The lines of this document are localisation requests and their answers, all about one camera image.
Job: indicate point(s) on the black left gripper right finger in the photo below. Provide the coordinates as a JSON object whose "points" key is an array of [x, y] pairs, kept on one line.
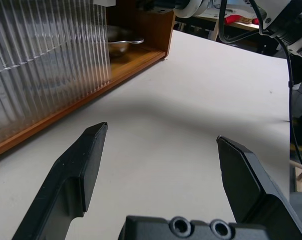
{"points": [[243, 180]]}

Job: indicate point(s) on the ribbed clear sliding door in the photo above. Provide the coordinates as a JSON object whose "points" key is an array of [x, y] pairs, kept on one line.
{"points": [[53, 37]]}

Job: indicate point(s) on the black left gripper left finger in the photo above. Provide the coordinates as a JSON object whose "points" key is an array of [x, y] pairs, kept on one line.
{"points": [[73, 170]]}

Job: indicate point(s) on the brown wooden cabinet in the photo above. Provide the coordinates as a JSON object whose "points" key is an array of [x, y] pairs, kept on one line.
{"points": [[155, 30]]}

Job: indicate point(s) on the red object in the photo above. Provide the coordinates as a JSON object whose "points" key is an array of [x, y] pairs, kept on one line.
{"points": [[232, 19]]}

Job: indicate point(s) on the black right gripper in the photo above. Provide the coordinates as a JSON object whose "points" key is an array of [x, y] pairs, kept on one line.
{"points": [[155, 6]]}

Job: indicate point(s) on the clear glass bowl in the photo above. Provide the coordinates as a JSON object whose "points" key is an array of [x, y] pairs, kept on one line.
{"points": [[118, 47]]}

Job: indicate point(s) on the beige table with black legs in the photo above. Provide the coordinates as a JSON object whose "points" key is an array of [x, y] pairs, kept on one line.
{"points": [[241, 26]]}

